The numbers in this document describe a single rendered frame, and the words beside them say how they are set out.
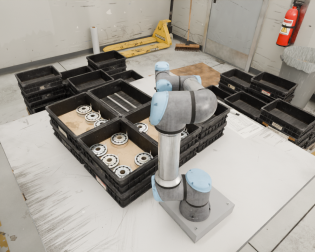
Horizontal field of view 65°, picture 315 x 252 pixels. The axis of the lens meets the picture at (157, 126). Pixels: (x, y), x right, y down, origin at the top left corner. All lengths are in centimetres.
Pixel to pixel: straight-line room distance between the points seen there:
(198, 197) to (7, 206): 175
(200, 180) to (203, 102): 40
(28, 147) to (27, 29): 286
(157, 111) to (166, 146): 17
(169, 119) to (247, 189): 83
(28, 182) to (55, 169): 15
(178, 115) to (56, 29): 387
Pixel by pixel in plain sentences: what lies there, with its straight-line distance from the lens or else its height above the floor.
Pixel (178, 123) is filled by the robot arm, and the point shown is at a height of 132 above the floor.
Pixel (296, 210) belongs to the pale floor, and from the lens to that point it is 252.
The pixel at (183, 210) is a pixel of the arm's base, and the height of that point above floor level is 80.
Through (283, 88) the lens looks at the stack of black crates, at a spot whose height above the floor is 50.
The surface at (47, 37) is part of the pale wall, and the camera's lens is 454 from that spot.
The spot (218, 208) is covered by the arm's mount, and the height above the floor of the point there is 77.
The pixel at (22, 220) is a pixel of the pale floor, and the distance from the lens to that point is 235.
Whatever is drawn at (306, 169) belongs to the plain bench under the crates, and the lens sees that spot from 181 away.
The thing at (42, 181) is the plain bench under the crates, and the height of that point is 70.
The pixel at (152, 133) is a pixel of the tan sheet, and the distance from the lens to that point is 156.
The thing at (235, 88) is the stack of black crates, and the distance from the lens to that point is 307.
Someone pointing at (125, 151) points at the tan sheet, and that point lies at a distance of 144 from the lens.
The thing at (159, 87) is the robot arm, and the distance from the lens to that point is 120.
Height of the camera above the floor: 184
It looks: 39 degrees down
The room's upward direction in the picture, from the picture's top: 2 degrees clockwise
